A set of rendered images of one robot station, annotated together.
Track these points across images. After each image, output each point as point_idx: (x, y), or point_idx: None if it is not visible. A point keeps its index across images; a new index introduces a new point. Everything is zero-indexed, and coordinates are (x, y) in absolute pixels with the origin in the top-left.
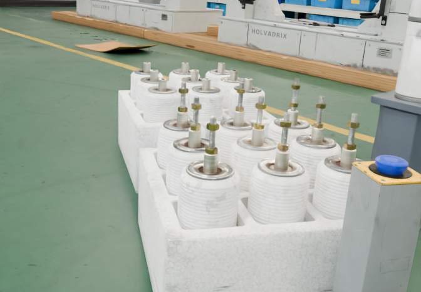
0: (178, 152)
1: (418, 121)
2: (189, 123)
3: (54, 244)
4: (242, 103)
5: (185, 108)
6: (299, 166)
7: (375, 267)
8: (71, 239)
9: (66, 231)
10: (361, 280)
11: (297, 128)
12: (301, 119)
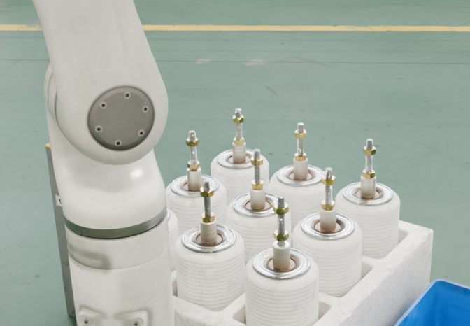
0: None
1: None
2: (368, 199)
3: (432, 266)
4: (325, 198)
5: (362, 171)
6: (180, 192)
7: None
8: (432, 276)
9: (453, 279)
10: None
11: (259, 252)
12: (279, 275)
